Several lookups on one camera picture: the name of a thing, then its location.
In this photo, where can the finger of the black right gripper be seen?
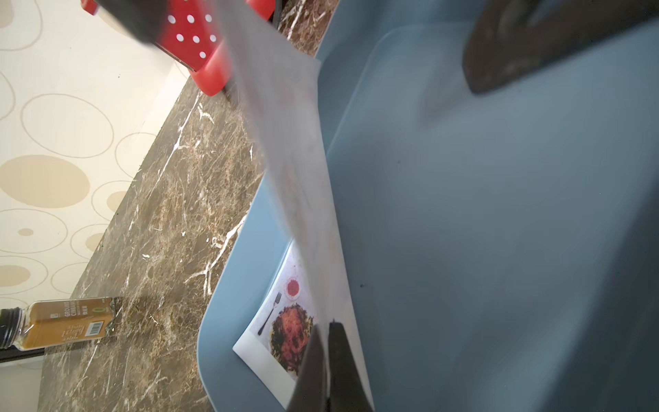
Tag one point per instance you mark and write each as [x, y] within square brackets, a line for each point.
[505, 45]
[143, 19]

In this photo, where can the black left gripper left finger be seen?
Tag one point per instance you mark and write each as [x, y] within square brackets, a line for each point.
[310, 392]

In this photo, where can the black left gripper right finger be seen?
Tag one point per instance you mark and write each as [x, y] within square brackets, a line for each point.
[346, 392]

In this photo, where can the new special menu sheet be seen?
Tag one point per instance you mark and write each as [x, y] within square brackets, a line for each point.
[278, 92]

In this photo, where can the red polka dot toaster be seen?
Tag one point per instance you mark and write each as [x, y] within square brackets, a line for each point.
[190, 38]

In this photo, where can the blue-grey plastic tray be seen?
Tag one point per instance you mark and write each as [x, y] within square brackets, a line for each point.
[501, 249]

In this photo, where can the spice jar with black lid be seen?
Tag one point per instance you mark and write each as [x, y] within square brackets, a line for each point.
[50, 323]

